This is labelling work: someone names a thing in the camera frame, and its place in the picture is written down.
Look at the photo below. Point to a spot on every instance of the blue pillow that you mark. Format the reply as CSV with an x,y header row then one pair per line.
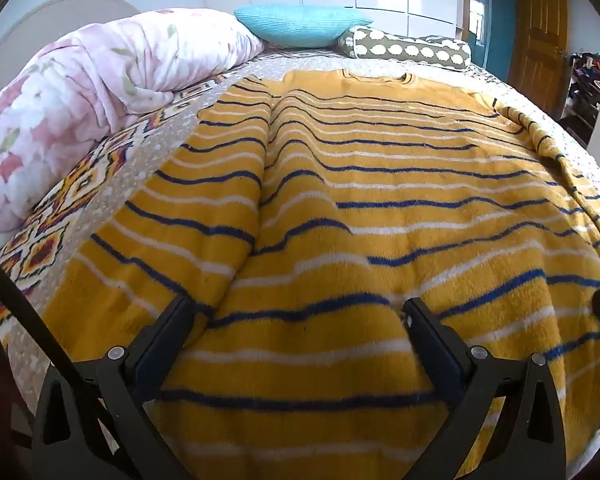
x,y
300,24

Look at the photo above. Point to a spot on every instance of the pink floral duvet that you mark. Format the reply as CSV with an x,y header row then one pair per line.
x,y
90,95

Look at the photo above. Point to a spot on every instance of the wooden door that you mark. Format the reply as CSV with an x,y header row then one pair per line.
x,y
537,35

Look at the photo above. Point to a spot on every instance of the cluttered side shelf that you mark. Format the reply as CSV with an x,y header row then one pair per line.
x,y
595,72

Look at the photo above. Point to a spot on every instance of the beige quilted bedspread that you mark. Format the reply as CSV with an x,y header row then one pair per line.
x,y
40,350

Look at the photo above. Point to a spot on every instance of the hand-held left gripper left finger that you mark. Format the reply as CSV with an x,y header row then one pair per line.
x,y
172,332

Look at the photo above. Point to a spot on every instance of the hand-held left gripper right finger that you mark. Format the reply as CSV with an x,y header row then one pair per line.
x,y
425,340

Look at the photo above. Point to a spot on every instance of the geometric patterned blanket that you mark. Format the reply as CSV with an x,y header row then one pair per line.
x,y
85,180

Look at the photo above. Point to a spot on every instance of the olive patterned bolster pillow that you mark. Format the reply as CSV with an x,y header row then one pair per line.
x,y
405,49

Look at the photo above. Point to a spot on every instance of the yellow striped sweater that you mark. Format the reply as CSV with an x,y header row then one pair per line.
x,y
360,200

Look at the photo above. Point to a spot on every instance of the grey arched headboard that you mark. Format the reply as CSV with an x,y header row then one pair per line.
x,y
25,30

